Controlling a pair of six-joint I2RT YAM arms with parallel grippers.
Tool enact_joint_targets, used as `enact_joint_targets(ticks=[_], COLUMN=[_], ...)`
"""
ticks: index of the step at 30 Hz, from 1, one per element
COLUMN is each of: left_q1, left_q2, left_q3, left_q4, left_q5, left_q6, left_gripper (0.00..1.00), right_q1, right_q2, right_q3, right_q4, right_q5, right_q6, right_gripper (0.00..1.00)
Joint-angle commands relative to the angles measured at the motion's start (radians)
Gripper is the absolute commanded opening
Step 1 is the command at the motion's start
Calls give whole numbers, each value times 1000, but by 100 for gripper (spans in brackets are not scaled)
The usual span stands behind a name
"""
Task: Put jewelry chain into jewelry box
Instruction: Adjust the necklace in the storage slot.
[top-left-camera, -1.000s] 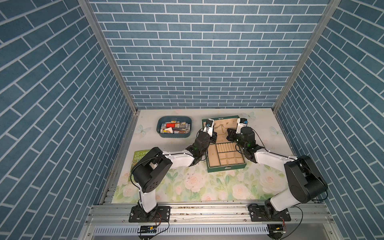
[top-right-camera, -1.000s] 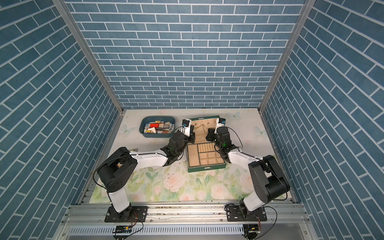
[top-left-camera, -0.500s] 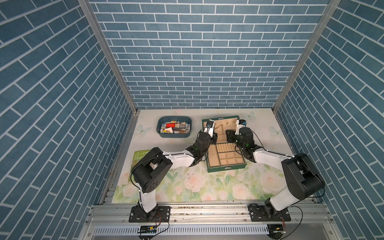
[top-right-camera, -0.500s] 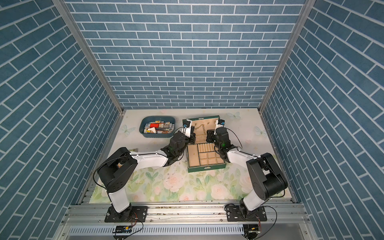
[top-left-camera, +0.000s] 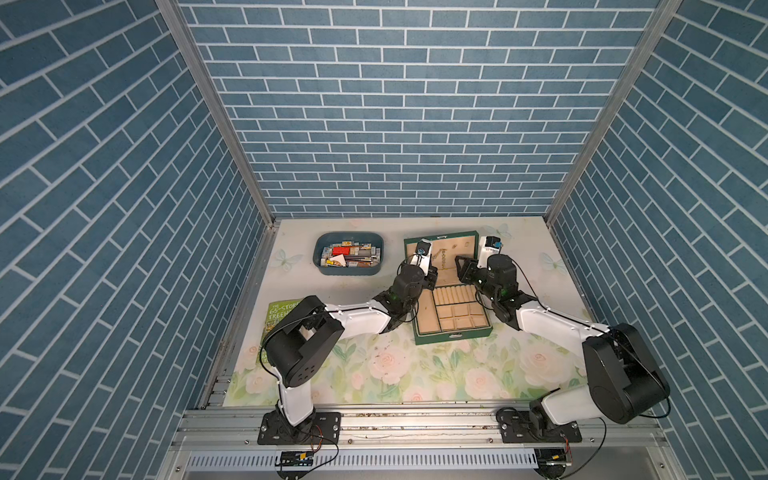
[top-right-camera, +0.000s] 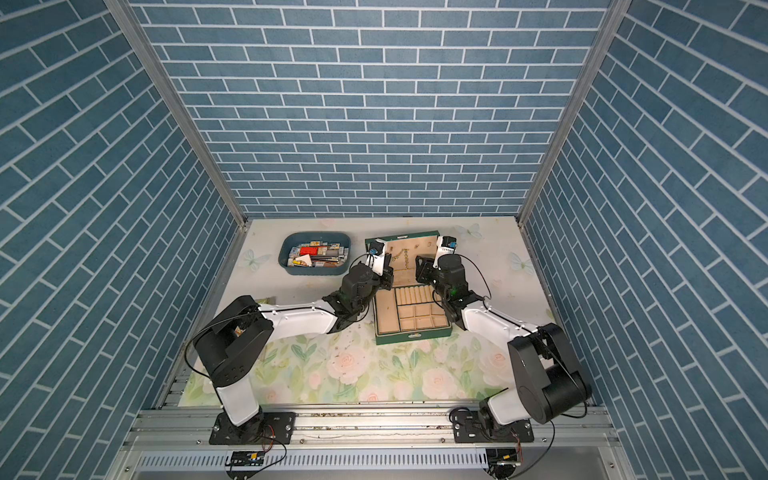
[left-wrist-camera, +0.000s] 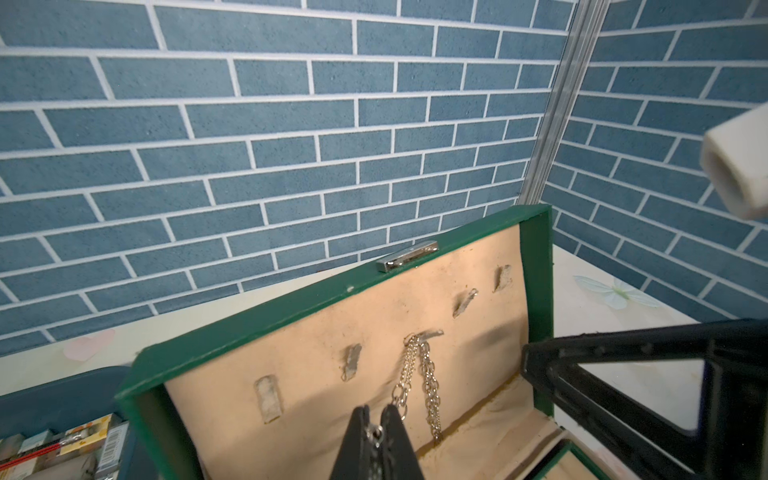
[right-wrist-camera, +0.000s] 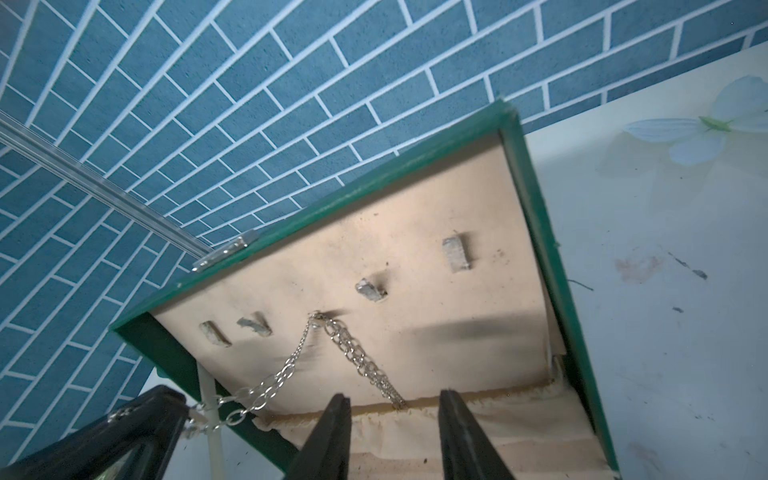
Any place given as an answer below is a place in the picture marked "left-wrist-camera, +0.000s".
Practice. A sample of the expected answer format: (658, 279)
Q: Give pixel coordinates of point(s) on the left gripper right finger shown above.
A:
(398, 457)

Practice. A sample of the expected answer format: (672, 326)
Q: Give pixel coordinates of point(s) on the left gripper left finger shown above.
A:
(353, 458)

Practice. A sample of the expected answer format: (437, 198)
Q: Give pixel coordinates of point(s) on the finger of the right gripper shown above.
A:
(650, 445)

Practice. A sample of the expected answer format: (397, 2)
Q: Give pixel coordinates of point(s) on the green jewelry box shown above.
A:
(436, 330)

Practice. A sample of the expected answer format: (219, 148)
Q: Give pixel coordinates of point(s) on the blue plastic tray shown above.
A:
(71, 428)

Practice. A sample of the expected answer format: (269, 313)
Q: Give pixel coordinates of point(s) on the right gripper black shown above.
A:
(734, 416)

